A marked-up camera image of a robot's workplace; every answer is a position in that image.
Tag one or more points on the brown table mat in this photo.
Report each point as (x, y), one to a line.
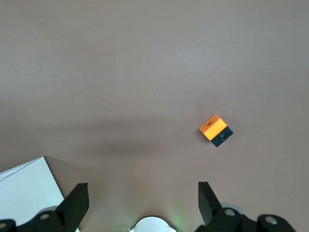
(120, 72)

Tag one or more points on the orange and black button box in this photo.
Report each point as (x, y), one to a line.
(212, 130)

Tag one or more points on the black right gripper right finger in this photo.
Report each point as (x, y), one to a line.
(207, 205)

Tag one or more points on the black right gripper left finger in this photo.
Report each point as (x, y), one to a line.
(74, 205)

